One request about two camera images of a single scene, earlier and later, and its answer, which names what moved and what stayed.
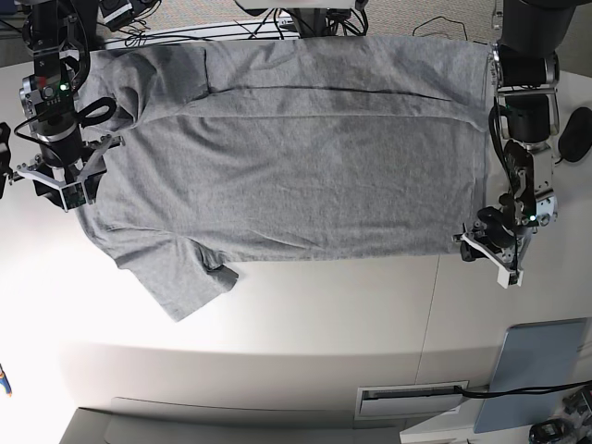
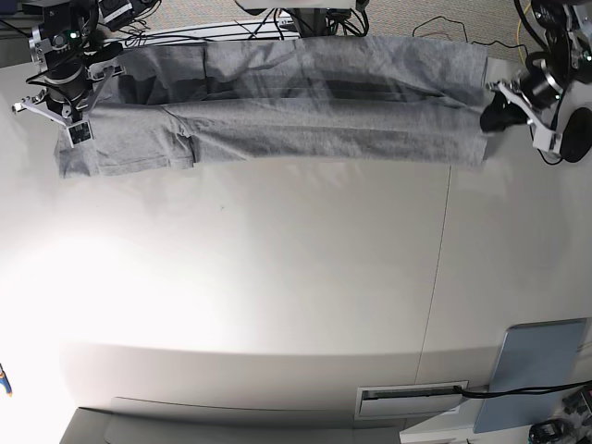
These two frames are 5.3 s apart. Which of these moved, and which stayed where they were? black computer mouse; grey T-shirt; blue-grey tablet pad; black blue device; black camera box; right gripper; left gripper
Moved: grey T-shirt; right gripper; left gripper
Stayed: black blue device; black computer mouse; blue-grey tablet pad; black camera box
